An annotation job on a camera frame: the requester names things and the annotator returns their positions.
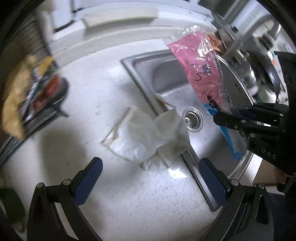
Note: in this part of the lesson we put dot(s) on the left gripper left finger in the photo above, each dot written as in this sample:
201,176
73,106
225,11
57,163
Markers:
44,222

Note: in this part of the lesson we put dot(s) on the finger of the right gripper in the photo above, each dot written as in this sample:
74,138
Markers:
231,121
246,111

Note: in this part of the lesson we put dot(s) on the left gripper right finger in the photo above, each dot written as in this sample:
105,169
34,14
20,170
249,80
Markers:
246,213

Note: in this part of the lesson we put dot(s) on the pink plastic bag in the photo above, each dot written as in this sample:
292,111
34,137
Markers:
196,54

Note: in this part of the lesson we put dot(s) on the person's right hand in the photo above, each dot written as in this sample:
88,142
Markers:
280,176

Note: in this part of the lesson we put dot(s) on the steel faucet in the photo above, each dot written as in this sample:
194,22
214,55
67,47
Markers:
250,54

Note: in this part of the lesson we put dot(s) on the stainless steel sink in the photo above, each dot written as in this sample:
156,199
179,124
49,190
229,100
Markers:
164,84

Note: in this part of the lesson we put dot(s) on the crumpled white paper towel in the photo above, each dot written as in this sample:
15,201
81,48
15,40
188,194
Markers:
142,140

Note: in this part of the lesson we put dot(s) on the yellow sponge cloth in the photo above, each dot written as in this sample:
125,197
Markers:
16,87

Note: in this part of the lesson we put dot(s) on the black wire dish rack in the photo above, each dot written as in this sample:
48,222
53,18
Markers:
32,90

